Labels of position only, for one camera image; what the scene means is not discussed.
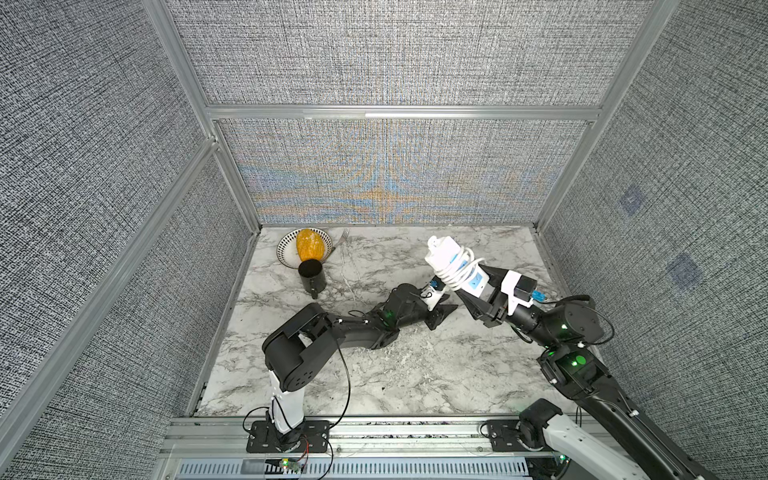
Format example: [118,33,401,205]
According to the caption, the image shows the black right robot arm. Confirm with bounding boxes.
[448,262,714,479]

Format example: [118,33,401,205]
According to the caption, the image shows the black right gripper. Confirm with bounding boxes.
[464,266,565,359]

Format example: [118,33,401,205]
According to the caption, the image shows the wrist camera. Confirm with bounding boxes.
[500,270,547,316]
[419,276,448,311]

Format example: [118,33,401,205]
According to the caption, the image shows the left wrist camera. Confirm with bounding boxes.
[419,276,448,311]

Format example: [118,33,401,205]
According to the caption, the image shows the aluminium rail frame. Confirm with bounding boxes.
[150,415,586,479]

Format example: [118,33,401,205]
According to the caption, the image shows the silver fork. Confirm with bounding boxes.
[325,228,350,260]

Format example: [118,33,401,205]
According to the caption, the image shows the black cup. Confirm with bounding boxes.
[298,259,327,300]

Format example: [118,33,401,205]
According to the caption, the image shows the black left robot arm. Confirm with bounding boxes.
[262,283,458,438]

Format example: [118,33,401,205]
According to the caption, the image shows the white blue power strip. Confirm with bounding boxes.
[425,236,489,298]

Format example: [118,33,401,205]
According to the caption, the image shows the white patterned bowl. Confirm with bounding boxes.
[276,227,334,269]

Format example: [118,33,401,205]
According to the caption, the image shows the white power cord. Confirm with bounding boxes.
[428,235,486,293]

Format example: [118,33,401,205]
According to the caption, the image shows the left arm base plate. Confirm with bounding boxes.
[245,419,332,454]

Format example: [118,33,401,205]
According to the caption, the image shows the yellow mesh sponge ball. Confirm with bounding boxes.
[296,228,328,262]

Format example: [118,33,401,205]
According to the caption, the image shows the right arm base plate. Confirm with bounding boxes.
[478,419,554,453]

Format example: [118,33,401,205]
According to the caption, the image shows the grey slotted cable duct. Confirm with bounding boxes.
[175,457,531,479]

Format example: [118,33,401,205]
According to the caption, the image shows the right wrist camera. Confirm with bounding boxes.
[500,270,547,316]

